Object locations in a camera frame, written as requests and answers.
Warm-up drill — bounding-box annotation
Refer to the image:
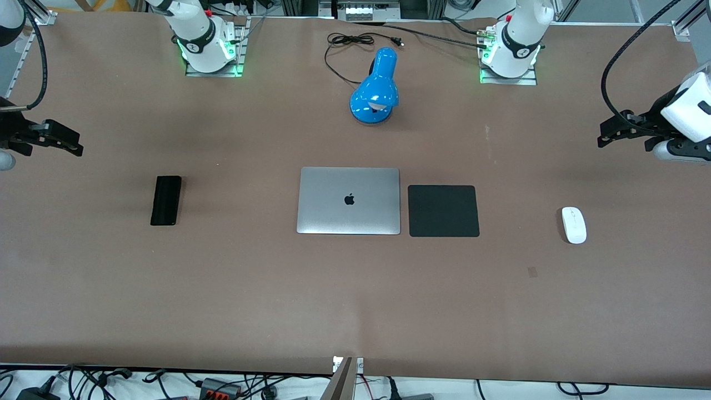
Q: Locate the white computer mouse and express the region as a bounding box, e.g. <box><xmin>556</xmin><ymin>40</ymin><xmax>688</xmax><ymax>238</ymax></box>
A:
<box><xmin>561</xmin><ymin>207</ymin><xmax>588</xmax><ymax>244</ymax></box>

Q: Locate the black smartphone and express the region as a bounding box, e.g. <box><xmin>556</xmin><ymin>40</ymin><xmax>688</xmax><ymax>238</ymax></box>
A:
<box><xmin>150</xmin><ymin>176</ymin><xmax>183</xmax><ymax>227</ymax></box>

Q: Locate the black square mouse pad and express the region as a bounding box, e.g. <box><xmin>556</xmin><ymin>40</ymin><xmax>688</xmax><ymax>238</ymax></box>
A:
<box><xmin>407</xmin><ymin>184</ymin><xmax>480</xmax><ymax>238</ymax></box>

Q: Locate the perforated metal edge strip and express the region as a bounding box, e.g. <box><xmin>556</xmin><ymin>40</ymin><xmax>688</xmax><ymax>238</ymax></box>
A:
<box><xmin>4</xmin><ymin>24</ymin><xmax>33</xmax><ymax>99</ymax></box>

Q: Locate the blue desk lamp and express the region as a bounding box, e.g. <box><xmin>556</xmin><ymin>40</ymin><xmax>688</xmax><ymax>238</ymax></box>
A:
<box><xmin>349</xmin><ymin>47</ymin><xmax>400</xmax><ymax>125</ymax></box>

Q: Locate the black power adapter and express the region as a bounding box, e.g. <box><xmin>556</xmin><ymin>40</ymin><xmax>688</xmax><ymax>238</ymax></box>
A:
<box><xmin>16</xmin><ymin>383</ymin><xmax>62</xmax><ymax>400</ymax></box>

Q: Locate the silver closed laptop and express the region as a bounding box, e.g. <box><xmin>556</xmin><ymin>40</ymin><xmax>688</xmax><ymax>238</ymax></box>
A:
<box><xmin>296</xmin><ymin>167</ymin><xmax>401</xmax><ymax>236</ymax></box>

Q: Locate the orange and black connector box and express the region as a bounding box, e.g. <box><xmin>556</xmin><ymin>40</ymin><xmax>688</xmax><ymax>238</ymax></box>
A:
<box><xmin>199</xmin><ymin>377</ymin><xmax>243</xmax><ymax>400</ymax></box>

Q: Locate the grey power strip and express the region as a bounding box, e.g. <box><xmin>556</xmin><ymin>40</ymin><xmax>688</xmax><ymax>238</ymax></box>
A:
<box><xmin>344</xmin><ymin>4</ymin><xmax>385</xmax><ymax>22</ymax></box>

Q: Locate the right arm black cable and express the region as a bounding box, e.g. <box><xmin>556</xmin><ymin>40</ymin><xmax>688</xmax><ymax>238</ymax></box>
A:
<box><xmin>17</xmin><ymin>0</ymin><xmax>49</xmax><ymax>111</ymax></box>

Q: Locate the aluminium frame corner bracket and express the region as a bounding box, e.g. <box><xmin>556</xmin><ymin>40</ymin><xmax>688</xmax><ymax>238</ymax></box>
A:
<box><xmin>671</xmin><ymin>0</ymin><xmax>711</xmax><ymax>43</ymax></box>
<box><xmin>23</xmin><ymin>0</ymin><xmax>58</xmax><ymax>26</ymax></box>

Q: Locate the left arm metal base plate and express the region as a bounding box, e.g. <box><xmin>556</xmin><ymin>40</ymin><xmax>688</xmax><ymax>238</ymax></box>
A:
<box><xmin>478</xmin><ymin>27</ymin><xmax>538</xmax><ymax>86</ymax></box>

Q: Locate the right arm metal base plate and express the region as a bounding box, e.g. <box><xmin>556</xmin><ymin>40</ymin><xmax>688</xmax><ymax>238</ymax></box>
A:
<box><xmin>185</xmin><ymin>16</ymin><xmax>246</xmax><ymax>78</ymax></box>

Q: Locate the thick black base cable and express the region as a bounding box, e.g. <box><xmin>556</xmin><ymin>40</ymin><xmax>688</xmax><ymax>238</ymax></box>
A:
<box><xmin>355</xmin><ymin>20</ymin><xmax>490</xmax><ymax>51</ymax></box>

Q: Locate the black tangled floor cable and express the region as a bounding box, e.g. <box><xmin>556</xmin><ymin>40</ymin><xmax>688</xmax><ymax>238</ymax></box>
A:
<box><xmin>58</xmin><ymin>364</ymin><xmax>133</xmax><ymax>400</ymax></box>

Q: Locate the black floor cable loop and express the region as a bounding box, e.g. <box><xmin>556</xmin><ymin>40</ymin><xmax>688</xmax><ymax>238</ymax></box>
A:
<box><xmin>557</xmin><ymin>381</ymin><xmax>610</xmax><ymax>397</ymax></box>

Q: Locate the thin black lamp cord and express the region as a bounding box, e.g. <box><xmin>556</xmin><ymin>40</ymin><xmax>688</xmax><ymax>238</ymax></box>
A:
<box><xmin>324</xmin><ymin>32</ymin><xmax>405</xmax><ymax>86</ymax></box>

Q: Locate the grey camera stand post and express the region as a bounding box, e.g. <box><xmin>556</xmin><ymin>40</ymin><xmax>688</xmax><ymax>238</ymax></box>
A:
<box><xmin>328</xmin><ymin>357</ymin><xmax>365</xmax><ymax>400</ymax></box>

